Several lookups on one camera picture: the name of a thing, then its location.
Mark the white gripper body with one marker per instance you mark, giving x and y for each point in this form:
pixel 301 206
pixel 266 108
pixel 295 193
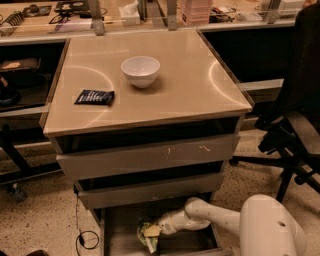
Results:
pixel 167 222

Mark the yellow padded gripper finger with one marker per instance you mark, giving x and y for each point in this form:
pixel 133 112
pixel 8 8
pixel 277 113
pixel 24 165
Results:
pixel 152 231

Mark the green jalapeno chip bag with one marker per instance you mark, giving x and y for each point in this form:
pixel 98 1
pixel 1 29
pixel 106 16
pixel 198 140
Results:
pixel 150 242

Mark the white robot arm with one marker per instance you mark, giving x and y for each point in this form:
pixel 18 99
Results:
pixel 264 226

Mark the bottom open grey drawer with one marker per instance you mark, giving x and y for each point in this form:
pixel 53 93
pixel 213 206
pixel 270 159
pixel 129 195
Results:
pixel 119 231

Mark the top grey drawer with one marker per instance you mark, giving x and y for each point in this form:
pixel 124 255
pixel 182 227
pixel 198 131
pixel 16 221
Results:
pixel 147 157

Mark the grey drawer cabinet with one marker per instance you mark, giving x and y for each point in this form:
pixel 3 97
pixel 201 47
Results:
pixel 192 97

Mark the brown shoe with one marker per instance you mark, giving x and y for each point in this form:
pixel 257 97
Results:
pixel 38 253

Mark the black caster wheel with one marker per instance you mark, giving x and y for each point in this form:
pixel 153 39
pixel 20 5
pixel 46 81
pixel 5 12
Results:
pixel 17 193

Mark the dark blue snack packet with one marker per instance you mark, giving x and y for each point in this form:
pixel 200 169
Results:
pixel 95 97

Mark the black office chair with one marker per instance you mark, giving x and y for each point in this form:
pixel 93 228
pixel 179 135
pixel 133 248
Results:
pixel 291 125

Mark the white ceramic bowl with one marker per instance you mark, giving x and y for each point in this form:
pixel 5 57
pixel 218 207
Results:
pixel 141 71

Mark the pink stacked box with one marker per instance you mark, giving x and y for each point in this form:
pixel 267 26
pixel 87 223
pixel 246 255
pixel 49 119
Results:
pixel 195 12

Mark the white tissue box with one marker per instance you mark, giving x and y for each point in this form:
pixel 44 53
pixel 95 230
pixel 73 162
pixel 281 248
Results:
pixel 129 14

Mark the black table leg frame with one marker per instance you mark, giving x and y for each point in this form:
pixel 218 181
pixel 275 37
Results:
pixel 9 139

